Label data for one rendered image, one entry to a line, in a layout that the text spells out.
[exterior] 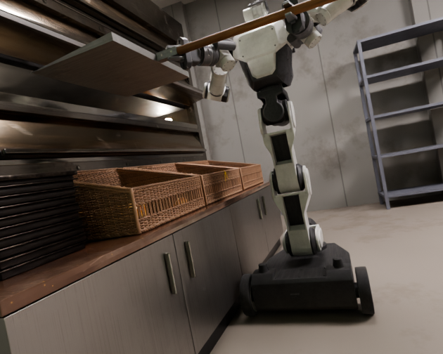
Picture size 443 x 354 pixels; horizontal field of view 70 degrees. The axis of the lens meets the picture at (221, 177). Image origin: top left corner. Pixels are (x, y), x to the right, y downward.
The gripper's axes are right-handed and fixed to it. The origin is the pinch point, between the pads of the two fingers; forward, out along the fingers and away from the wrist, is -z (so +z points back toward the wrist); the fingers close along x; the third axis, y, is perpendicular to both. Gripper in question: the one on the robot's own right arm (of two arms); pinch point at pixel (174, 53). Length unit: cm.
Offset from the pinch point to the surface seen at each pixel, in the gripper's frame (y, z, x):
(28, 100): 41, -48, 5
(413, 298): -32, 80, 122
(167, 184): 7, -10, 49
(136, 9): 95, 33, -72
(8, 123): 38, -56, 14
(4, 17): 21, -52, -18
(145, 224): -4, -26, 61
